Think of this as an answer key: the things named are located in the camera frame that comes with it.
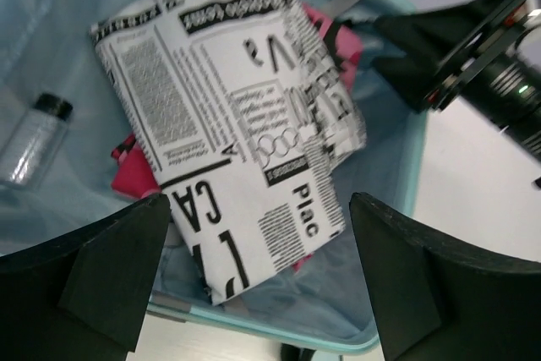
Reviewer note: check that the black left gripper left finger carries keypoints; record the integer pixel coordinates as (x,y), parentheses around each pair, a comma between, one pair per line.
(83,295)

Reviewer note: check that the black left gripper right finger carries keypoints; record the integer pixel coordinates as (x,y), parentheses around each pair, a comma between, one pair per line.
(436,297)

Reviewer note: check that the clear bottle black cap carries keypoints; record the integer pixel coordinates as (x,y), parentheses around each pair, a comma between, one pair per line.
(34,141)

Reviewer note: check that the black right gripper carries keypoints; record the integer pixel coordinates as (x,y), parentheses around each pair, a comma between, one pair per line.
(478,45)

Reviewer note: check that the pink camouflage garment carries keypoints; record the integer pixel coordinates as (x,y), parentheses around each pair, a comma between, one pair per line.
(134,177)

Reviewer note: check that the newspaper print cloth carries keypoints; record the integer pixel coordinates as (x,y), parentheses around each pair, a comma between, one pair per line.
(241,113)

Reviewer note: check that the light blue suitcase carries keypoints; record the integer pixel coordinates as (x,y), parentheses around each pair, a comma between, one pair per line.
(322,301)

